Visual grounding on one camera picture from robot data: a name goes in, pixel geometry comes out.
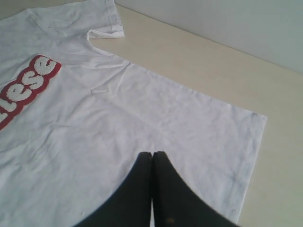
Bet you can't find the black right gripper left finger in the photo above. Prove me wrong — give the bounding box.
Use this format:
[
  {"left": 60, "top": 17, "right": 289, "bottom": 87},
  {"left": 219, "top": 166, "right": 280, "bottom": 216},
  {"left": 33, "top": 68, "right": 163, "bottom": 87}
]
[{"left": 76, "top": 152, "right": 152, "bottom": 227}]

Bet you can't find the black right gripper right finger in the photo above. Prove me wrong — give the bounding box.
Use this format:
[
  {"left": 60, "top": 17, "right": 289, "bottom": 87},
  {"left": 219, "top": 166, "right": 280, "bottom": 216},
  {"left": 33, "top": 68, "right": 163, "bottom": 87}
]
[{"left": 151, "top": 151, "right": 231, "bottom": 227}]

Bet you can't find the white t-shirt red lettering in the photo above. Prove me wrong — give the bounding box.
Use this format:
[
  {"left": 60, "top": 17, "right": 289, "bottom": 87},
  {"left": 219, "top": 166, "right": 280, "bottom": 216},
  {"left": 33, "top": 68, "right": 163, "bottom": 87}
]
[{"left": 0, "top": 0, "right": 267, "bottom": 227}]

